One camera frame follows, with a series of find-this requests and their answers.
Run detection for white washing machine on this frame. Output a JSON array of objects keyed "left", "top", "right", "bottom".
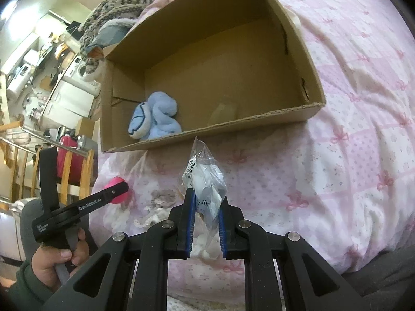
[{"left": 63, "top": 56, "right": 101, "bottom": 98}]

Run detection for blue fur-trimmed garment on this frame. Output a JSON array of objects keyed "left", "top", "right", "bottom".
[{"left": 87, "top": 19, "right": 137, "bottom": 59}]

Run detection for brown patterned knitted blanket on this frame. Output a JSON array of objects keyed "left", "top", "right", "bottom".
[{"left": 79, "top": 0, "right": 166, "bottom": 83}]

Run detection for pink soft puff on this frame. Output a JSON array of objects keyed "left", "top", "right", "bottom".
[{"left": 104, "top": 176, "right": 132, "bottom": 204}]

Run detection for red suitcase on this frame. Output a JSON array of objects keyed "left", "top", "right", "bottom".
[{"left": 57, "top": 135, "right": 88, "bottom": 185}]

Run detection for white scrunchie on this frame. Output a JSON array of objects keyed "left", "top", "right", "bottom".
[{"left": 134, "top": 206, "right": 172, "bottom": 229}]

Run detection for clear plastic bag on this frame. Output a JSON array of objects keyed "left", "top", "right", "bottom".
[{"left": 121, "top": 152, "right": 183, "bottom": 234}]

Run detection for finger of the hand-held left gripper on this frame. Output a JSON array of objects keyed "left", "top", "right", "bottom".
[{"left": 104, "top": 182, "right": 129, "bottom": 205}]

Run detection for metal handrail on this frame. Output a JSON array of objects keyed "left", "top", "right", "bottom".
[{"left": 0, "top": 126, "right": 88, "bottom": 156}]

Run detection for plastic bag with white item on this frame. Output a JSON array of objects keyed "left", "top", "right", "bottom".
[{"left": 181, "top": 137, "right": 227, "bottom": 263}]

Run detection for pink checked quilt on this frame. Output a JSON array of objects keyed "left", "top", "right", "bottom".
[{"left": 89, "top": 0, "right": 415, "bottom": 311}]

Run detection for wooden chair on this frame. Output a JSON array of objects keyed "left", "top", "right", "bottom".
[{"left": 0, "top": 117, "right": 96, "bottom": 201}]

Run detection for brown cardboard box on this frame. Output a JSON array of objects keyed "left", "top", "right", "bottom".
[{"left": 99, "top": 0, "right": 326, "bottom": 153}]

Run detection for taupe scrunchie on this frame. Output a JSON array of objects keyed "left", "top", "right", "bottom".
[{"left": 151, "top": 189, "right": 177, "bottom": 206}]

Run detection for person's left forearm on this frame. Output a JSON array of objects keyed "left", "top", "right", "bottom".
[{"left": 0, "top": 257, "right": 56, "bottom": 311}]

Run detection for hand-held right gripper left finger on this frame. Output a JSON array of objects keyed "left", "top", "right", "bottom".
[{"left": 39, "top": 188, "right": 197, "bottom": 311}]

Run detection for person's left hand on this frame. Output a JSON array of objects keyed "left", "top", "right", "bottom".
[{"left": 32, "top": 229, "right": 89, "bottom": 290}]

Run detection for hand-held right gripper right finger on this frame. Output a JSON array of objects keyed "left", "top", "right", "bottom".
[{"left": 218, "top": 197, "right": 364, "bottom": 311}]

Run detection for person's right leg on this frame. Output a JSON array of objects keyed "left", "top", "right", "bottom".
[{"left": 337, "top": 243, "right": 415, "bottom": 311}]

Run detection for white floor cabinets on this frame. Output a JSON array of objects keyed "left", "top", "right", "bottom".
[{"left": 42, "top": 79, "right": 96, "bottom": 127}]

